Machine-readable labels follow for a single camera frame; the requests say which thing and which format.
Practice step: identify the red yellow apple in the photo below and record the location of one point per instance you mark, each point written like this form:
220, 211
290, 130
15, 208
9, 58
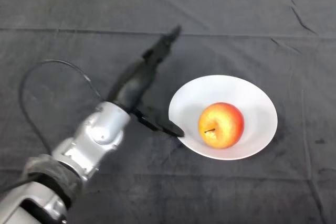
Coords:
221, 125

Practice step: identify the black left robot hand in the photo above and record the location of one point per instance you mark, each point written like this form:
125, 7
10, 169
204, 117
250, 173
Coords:
136, 82

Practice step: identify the black cloth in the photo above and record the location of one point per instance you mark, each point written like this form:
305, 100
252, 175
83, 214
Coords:
168, 3

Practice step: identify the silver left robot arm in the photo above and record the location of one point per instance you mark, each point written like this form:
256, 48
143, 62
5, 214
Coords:
78, 150

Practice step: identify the white round plate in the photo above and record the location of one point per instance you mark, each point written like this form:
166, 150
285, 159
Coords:
236, 90

